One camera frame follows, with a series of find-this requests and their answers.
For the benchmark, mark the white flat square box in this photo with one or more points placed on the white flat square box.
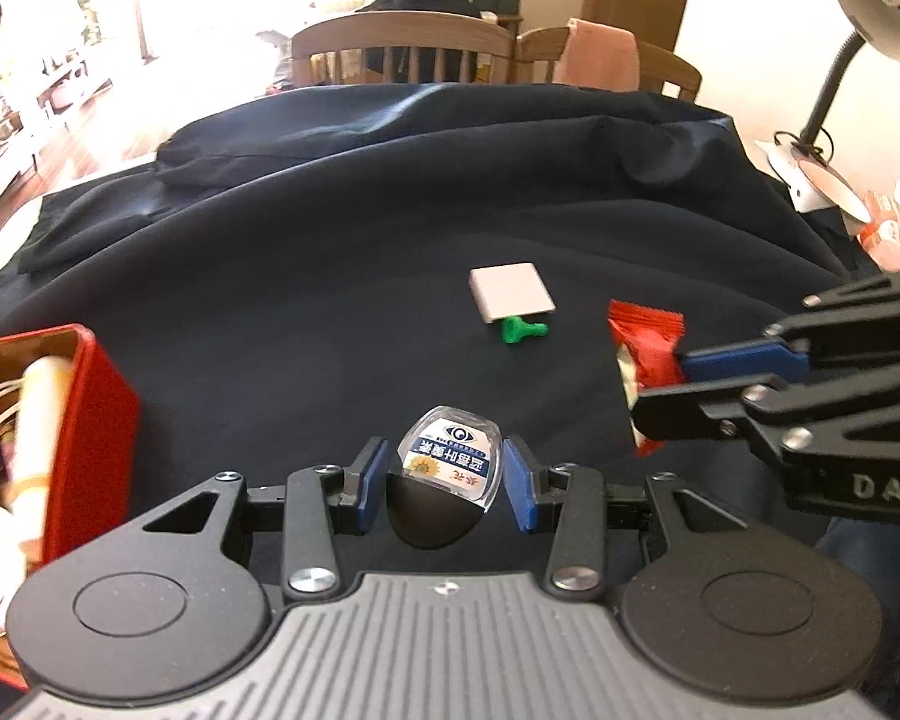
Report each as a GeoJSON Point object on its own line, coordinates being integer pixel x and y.
{"type": "Point", "coordinates": [510, 291]}

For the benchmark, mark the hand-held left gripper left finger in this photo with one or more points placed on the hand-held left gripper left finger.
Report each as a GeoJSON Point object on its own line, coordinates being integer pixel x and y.
{"type": "Point", "coordinates": [373, 487]}

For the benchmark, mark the clear labelled case black base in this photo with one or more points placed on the clear labelled case black base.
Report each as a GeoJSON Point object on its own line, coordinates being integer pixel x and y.
{"type": "Point", "coordinates": [450, 465]}

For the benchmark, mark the orange and white packet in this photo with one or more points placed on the orange and white packet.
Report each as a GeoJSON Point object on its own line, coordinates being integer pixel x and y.
{"type": "Point", "coordinates": [894, 232]}

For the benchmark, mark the green plastic peg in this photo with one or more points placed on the green plastic peg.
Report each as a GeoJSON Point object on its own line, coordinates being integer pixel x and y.
{"type": "Point", "coordinates": [514, 331]}

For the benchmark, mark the wooden slat-back chair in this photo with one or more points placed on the wooden slat-back chair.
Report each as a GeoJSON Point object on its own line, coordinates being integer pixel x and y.
{"type": "Point", "coordinates": [405, 37]}

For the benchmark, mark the white gooseneck desk lamp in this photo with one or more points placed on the white gooseneck desk lamp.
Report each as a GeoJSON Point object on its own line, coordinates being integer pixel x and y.
{"type": "Point", "coordinates": [877, 7]}

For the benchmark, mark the wooden chair with towel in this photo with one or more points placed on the wooden chair with towel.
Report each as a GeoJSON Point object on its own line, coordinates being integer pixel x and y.
{"type": "Point", "coordinates": [671, 71]}

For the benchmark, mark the low white media cabinet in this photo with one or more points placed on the low white media cabinet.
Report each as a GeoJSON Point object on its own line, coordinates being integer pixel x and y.
{"type": "Point", "coordinates": [15, 135]}

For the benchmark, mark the pink towel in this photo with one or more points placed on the pink towel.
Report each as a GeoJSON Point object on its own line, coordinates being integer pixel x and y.
{"type": "Point", "coordinates": [598, 56]}

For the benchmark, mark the dark navy cloth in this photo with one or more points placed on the dark navy cloth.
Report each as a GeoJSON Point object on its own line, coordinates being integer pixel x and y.
{"type": "Point", "coordinates": [345, 240]}

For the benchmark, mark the cream cylinder tube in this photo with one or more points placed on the cream cylinder tube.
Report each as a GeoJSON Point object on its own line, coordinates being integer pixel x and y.
{"type": "Point", "coordinates": [37, 435]}

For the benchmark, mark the red snack packet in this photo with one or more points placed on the red snack packet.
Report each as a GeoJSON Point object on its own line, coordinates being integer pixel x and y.
{"type": "Point", "coordinates": [645, 337]}

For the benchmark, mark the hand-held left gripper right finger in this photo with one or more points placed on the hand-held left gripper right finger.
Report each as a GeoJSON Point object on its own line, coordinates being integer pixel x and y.
{"type": "Point", "coordinates": [521, 487]}

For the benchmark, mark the red box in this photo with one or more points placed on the red box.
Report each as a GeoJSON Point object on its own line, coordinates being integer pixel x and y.
{"type": "Point", "coordinates": [94, 450]}

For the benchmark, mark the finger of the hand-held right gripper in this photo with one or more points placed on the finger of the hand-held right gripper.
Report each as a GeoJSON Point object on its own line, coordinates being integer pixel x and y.
{"type": "Point", "coordinates": [742, 364]}
{"type": "Point", "coordinates": [690, 412]}

